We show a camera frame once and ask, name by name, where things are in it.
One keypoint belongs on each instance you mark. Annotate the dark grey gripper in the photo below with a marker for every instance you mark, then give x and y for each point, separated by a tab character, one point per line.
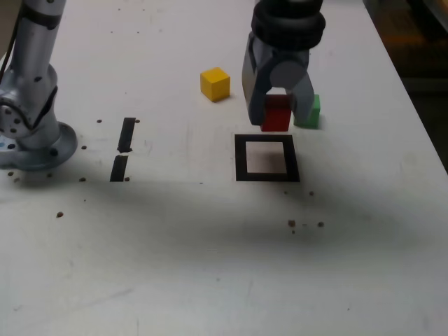
292	55

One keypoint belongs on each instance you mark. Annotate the red cube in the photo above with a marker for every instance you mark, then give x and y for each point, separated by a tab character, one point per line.
276	117

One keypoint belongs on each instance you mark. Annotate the green cube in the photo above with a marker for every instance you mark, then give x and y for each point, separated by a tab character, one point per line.
314	115

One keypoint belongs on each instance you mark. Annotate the yellow cube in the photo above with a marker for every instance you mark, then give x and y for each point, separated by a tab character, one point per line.
215	85

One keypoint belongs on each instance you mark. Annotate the black tape square outline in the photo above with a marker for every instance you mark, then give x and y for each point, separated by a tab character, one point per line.
241	157

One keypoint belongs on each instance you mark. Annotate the black tape strip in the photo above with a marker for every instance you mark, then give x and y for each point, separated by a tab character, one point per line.
126	133

